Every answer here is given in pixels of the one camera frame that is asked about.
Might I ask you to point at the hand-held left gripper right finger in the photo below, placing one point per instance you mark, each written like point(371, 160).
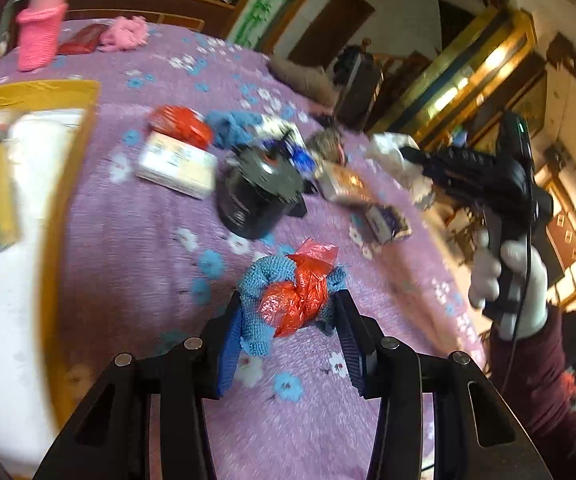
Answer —
point(352, 360)

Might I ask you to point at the blue white printed packet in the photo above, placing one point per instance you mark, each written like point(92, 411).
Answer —
point(280, 125)

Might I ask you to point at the red pouch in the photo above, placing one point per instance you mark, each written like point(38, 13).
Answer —
point(80, 40)

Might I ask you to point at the brown door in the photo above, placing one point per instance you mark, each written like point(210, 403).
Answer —
point(333, 25)

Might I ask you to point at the small blue tissue pack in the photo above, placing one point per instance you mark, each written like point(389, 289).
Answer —
point(385, 222)

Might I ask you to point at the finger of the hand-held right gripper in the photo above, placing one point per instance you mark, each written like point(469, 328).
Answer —
point(440, 180)
point(417, 156)

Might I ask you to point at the red packet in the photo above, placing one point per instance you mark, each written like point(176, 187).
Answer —
point(178, 122)

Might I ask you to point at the red plastic bag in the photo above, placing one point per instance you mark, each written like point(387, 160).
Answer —
point(288, 305)

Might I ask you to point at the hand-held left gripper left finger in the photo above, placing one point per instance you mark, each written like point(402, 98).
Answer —
point(230, 355)

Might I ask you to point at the yellow taped cardboard box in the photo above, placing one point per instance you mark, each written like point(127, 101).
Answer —
point(33, 94)

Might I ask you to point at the person's right hand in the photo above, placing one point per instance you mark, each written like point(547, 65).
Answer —
point(530, 290)

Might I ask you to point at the dark chair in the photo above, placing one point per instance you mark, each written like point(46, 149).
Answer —
point(362, 90)

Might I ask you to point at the floral print tissue pack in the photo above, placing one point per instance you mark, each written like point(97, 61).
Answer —
point(345, 182)

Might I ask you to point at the white cloth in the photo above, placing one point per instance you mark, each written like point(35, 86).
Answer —
point(38, 160)

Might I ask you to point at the white plastic bag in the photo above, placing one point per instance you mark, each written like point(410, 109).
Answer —
point(392, 152)

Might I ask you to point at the black electric motor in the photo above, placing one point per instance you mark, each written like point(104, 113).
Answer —
point(248, 205)

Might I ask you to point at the pink knitted bottle cover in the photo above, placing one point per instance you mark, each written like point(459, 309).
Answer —
point(38, 35)

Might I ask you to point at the white tissue pack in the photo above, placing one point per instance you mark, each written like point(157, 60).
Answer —
point(173, 162)

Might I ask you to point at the light blue fuzzy cloth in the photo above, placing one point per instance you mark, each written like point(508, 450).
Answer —
point(230, 127)

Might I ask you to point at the gold framed glass cabinet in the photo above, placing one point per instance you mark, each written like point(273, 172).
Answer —
point(467, 75)

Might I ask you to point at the person's right forearm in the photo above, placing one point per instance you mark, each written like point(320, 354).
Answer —
point(537, 390)

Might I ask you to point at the grey brown cushion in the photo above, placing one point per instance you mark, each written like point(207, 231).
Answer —
point(303, 80)

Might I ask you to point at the purple floral blanket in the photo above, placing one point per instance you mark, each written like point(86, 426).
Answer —
point(143, 260)

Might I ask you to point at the green bamboo wall strip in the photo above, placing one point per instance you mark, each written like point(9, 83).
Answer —
point(263, 5)

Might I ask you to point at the pink fluffy cloth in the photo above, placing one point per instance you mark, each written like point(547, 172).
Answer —
point(125, 32)

